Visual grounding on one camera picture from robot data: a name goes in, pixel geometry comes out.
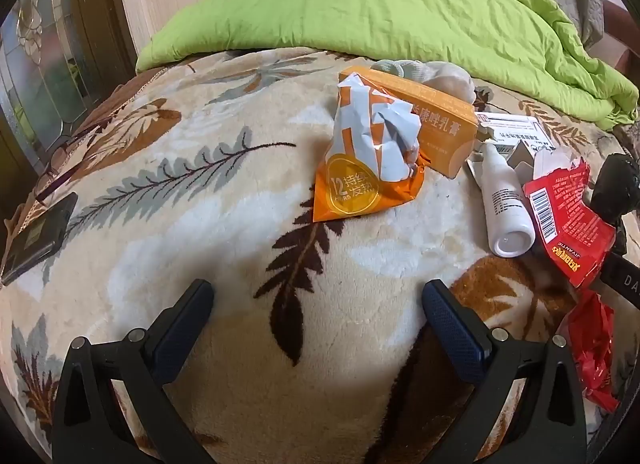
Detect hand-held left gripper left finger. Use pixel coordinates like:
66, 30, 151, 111
51, 279, 216, 464

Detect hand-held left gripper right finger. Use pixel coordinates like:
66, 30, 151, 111
421, 279, 588, 464

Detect red barcode snack wrapper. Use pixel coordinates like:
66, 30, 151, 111
522, 157, 618, 290

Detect white spray bottle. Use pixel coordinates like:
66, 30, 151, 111
480, 141, 536, 259

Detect orange and white packet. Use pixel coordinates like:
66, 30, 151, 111
312, 72, 427, 223

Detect white sock with green toe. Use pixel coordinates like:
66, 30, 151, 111
370, 59, 478, 105

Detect beige leaf-print blanket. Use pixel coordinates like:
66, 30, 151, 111
0, 47, 640, 464

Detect crumpled red plastic wrapper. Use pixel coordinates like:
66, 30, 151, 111
565, 289, 621, 412

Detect black phone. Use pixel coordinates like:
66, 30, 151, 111
0, 191, 79, 285

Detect brown and tan folded blanket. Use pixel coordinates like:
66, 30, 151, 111
601, 0, 637, 38

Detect orange medicine box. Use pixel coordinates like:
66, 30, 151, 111
338, 66, 479, 180

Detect eyeglasses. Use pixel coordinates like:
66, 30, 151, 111
30, 134, 78, 207

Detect wooden glass-panel door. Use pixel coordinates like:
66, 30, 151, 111
0, 0, 138, 185

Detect green quilt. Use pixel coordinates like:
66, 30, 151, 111
135, 0, 640, 132

